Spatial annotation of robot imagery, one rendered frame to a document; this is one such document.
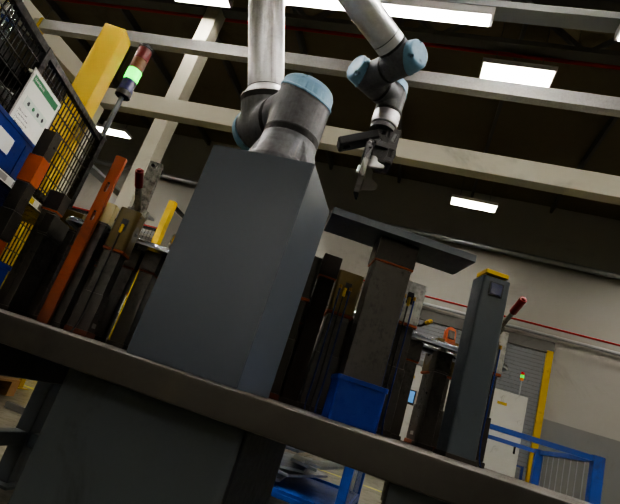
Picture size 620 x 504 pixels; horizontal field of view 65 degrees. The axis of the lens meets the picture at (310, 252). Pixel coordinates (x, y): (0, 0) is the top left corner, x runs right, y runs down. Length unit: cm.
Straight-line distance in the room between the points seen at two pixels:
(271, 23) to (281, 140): 36
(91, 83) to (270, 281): 175
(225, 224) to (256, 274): 11
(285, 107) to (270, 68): 19
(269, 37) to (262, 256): 57
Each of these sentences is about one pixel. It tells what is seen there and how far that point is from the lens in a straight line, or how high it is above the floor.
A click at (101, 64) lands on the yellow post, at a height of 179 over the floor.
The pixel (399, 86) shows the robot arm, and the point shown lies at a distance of 146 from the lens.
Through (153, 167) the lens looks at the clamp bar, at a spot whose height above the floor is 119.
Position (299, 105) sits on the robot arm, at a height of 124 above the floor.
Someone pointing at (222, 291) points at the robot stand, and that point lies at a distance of 81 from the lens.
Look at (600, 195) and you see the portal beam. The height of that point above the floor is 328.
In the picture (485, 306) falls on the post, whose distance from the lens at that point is 127.
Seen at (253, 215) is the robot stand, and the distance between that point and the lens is 85.
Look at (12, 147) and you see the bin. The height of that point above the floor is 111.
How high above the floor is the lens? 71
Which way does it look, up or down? 17 degrees up
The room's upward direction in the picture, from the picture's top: 18 degrees clockwise
